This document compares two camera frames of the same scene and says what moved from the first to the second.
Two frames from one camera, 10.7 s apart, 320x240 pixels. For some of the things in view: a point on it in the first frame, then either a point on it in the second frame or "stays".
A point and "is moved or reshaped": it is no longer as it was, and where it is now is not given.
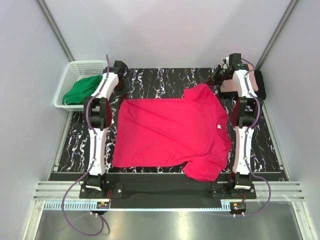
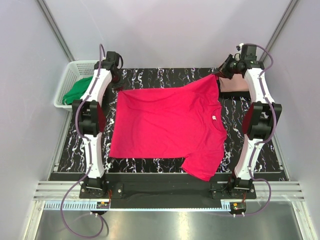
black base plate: [164, 190] stays
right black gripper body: [220, 74] -> [230, 67]
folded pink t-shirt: [230, 85] stays
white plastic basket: [77, 71] stays
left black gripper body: [121, 88] -> [116, 78]
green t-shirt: [80, 89] stays
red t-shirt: [192, 132] is moved or reshaped
